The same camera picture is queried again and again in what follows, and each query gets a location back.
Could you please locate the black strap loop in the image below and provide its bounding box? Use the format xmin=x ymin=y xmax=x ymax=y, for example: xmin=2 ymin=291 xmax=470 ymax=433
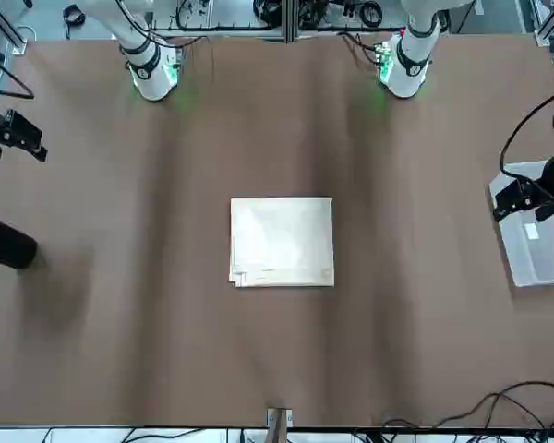
xmin=63 ymin=3 xmax=87 ymax=25

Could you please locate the aluminium camera post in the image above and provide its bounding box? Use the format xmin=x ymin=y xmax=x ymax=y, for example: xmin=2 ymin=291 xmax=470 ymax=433
xmin=265 ymin=406 xmax=295 ymax=443
xmin=279 ymin=0 xmax=299 ymax=43

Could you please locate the clear plastic bin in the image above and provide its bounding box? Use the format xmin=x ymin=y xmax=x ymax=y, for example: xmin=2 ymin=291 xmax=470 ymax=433
xmin=488 ymin=159 xmax=554 ymax=288

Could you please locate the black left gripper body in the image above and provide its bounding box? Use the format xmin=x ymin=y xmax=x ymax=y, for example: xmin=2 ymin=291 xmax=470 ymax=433
xmin=533 ymin=177 xmax=554 ymax=222

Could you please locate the aluminium corner profile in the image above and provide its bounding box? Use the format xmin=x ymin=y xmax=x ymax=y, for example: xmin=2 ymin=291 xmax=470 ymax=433
xmin=0 ymin=0 xmax=29 ymax=56
xmin=533 ymin=0 xmax=554 ymax=47

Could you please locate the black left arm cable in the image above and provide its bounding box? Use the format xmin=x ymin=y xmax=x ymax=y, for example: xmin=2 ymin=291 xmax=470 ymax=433
xmin=499 ymin=82 xmax=554 ymax=184

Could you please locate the beige tablecloth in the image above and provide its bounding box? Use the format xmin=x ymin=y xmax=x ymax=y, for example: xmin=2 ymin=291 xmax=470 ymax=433
xmin=228 ymin=197 xmax=336 ymax=291

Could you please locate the black vase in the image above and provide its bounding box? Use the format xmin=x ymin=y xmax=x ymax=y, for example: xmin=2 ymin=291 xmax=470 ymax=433
xmin=0 ymin=213 xmax=39 ymax=271

